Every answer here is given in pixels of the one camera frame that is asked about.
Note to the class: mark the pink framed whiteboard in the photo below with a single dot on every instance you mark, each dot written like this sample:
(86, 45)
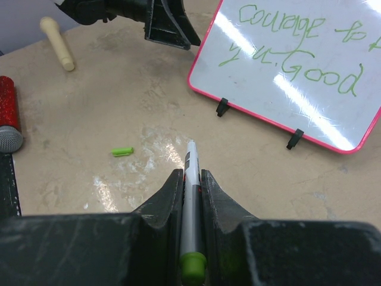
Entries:
(308, 67)

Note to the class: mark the wooden pestle handle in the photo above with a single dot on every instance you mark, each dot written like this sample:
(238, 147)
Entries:
(51, 28)

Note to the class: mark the red cylinder with grey cap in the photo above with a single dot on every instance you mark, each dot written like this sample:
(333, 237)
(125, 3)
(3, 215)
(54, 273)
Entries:
(11, 137)

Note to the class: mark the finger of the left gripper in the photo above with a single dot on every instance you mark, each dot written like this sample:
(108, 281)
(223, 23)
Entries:
(161, 27)
(178, 11)

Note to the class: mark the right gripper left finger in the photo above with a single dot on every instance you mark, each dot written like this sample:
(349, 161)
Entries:
(136, 248)

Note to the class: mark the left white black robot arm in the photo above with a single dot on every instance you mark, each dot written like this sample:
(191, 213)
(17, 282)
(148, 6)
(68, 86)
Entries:
(89, 12)

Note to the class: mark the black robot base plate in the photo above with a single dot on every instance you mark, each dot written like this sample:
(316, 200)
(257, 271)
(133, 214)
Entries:
(10, 203)

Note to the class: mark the white whiteboard marker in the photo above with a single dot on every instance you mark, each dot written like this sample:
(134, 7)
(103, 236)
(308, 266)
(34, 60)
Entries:
(192, 260)

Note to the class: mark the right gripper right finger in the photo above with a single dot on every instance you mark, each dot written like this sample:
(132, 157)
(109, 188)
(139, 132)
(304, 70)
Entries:
(245, 250)

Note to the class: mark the wire whiteboard stand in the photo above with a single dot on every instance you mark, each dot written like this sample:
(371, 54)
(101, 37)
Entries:
(223, 106)

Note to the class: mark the green marker cap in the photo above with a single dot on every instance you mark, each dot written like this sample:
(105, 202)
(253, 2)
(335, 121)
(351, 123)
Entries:
(118, 152)

